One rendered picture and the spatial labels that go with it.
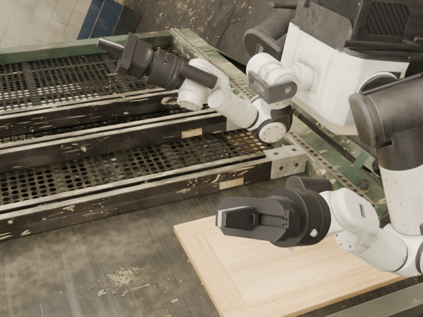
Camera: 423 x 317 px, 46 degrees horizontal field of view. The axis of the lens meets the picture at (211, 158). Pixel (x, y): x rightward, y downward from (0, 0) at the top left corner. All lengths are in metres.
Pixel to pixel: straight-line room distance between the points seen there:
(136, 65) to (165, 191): 0.39
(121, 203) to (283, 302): 0.52
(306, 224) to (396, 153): 0.26
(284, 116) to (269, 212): 0.72
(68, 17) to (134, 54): 5.20
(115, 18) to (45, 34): 1.18
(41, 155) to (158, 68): 0.59
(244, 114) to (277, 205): 0.73
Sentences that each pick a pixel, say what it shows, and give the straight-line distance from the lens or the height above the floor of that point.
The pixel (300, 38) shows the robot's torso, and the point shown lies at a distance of 1.10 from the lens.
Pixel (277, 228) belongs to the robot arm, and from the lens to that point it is 0.67.
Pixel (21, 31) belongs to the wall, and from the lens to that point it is 6.34.
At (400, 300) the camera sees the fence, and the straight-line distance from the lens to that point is 1.22.
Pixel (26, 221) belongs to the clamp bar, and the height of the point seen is 1.62.
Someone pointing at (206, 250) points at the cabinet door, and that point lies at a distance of 1.28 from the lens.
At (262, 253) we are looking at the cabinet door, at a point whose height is 1.15.
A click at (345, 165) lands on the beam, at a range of 1.61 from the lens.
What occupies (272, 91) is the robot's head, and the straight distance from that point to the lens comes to 0.97.
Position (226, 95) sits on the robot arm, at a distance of 1.33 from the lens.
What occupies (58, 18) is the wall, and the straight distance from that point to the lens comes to 6.40.
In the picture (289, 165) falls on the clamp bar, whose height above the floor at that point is 0.96.
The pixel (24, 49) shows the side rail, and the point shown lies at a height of 1.52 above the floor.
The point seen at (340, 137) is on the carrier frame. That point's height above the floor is 0.18.
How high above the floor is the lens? 2.04
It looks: 35 degrees down
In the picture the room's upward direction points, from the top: 69 degrees counter-clockwise
